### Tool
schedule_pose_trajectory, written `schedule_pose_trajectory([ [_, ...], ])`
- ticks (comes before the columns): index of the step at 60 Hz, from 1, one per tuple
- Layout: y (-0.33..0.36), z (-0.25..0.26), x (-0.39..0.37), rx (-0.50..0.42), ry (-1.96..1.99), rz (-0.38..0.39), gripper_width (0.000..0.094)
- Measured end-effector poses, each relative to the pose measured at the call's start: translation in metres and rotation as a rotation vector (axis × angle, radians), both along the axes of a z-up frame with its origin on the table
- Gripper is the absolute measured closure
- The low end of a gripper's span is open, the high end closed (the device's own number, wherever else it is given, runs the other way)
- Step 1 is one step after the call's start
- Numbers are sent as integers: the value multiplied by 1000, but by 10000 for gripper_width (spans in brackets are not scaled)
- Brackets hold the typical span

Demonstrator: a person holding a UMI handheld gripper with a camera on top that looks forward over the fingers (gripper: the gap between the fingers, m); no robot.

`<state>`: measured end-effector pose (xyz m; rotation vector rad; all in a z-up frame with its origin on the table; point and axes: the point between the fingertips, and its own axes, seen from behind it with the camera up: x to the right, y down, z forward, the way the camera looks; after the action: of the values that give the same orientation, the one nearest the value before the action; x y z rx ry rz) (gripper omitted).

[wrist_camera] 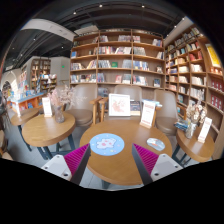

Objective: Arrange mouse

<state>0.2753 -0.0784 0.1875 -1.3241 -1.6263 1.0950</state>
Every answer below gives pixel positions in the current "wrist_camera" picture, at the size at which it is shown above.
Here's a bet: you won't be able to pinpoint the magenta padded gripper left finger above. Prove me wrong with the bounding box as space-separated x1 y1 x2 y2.
41 143 92 186

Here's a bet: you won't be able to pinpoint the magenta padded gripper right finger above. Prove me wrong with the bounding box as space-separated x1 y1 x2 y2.
131 143 184 186

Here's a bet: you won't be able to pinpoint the light blue computer mouse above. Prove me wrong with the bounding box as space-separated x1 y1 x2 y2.
147 138 165 151

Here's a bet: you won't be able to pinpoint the round blue mouse pad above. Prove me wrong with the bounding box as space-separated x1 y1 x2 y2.
90 133 125 156

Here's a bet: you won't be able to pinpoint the round wooden centre table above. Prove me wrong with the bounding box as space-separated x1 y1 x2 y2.
80 120 172 186

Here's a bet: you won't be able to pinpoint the round wooden table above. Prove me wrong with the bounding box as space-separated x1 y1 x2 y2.
172 127 215 166
80 120 172 186
22 112 76 160

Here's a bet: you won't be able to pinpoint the centre table sign card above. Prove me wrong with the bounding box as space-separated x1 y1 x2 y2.
140 101 155 128

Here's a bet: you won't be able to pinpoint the table sign card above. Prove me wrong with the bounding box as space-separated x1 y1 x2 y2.
140 101 155 128
198 117 212 143
42 97 52 117

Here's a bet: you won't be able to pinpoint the round wooden left table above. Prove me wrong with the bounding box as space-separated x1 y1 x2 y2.
22 112 76 160

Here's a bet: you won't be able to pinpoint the beige right armchair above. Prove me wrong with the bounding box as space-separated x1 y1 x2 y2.
154 90 178 136

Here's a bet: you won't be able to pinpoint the beige armchair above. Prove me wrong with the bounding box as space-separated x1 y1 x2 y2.
154 90 178 136
99 85 142 121
66 84 101 126

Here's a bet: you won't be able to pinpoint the round wooden right table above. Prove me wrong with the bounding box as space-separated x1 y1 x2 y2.
172 127 215 166

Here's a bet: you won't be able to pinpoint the dark book on chair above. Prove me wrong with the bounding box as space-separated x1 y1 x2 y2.
130 101 141 116

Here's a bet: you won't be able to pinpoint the beige left armchair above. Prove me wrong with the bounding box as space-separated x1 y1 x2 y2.
66 84 101 126

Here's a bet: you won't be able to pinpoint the white framed picture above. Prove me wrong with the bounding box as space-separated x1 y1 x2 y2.
109 93 130 116

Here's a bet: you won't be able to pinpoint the glass vase pink flowers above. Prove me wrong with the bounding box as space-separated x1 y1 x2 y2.
48 85 77 123

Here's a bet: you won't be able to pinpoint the left table sign card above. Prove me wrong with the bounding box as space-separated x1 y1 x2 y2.
42 97 52 117

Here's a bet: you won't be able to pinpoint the glass vase dried flowers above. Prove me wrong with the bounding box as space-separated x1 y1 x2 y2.
185 101 207 139

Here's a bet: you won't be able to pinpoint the right table sign card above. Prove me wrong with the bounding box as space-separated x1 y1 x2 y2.
198 117 212 143

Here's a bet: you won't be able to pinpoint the beige middle armchair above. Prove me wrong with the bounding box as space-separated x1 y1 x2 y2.
99 85 142 121

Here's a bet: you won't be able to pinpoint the orange book display stand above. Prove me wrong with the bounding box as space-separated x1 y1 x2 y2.
11 93 43 112

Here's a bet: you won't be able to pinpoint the small far left table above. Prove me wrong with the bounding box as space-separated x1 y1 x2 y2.
9 105 44 143

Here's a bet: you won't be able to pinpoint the far left wooden bookshelf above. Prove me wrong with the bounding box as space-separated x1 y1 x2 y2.
22 57 57 94

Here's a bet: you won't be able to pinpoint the large wooden back bookshelf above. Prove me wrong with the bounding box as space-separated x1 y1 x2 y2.
69 27 167 92

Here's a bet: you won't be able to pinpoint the wooden right wall bookshelf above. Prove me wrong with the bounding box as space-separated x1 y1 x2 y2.
164 24 224 159

